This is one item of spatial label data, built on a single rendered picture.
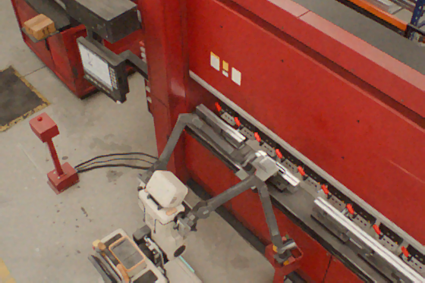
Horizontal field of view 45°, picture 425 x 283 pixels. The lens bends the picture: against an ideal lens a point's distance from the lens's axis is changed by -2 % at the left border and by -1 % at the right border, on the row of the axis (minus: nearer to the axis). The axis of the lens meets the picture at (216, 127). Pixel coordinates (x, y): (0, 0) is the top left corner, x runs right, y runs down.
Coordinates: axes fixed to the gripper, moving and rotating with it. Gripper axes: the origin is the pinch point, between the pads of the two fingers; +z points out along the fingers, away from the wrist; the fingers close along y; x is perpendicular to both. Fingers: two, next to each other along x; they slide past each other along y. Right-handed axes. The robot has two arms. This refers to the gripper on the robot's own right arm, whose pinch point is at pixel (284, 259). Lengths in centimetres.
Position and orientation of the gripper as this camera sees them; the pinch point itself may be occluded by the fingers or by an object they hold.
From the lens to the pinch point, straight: 355.5
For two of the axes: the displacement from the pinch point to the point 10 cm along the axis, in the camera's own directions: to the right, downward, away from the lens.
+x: -5.0, -6.3, 5.9
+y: 8.4, -5.3, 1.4
